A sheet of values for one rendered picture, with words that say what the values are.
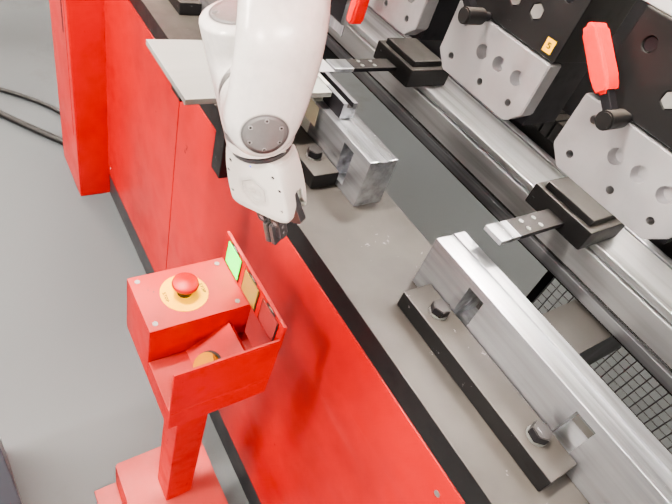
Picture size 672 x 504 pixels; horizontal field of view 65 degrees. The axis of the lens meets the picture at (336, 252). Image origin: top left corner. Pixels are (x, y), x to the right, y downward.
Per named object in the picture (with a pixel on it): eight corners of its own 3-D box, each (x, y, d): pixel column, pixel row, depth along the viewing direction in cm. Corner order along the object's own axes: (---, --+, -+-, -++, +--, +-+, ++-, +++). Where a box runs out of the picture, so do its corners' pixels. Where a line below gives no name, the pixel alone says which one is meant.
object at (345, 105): (286, 59, 101) (289, 45, 99) (299, 59, 103) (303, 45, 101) (339, 118, 91) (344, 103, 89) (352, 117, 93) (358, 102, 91)
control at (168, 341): (126, 325, 87) (126, 251, 75) (216, 300, 96) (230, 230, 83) (167, 429, 77) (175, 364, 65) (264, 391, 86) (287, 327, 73)
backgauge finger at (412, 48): (312, 57, 102) (318, 32, 98) (411, 56, 116) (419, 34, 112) (343, 90, 96) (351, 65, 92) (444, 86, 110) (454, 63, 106)
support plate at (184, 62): (145, 44, 87) (145, 38, 86) (284, 45, 101) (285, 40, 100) (184, 105, 77) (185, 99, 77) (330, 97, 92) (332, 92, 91)
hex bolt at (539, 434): (521, 430, 64) (528, 424, 63) (535, 422, 66) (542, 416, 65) (537, 450, 63) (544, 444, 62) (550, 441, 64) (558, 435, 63)
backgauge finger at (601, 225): (461, 215, 78) (476, 190, 75) (562, 190, 92) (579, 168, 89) (515, 273, 72) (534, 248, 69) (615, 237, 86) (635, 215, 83)
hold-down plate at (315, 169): (238, 94, 106) (240, 81, 104) (262, 93, 109) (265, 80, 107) (309, 189, 91) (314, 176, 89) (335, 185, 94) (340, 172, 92)
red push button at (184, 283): (166, 288, 80) (167, 273, 78) (191, 282, 82) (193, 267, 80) (175, 308, 78) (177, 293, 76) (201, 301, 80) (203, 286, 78)
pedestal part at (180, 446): (157, 477, 123) (170, 349, 86) (182, 466, 126) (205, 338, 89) (166, 501, 120) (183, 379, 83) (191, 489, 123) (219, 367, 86)
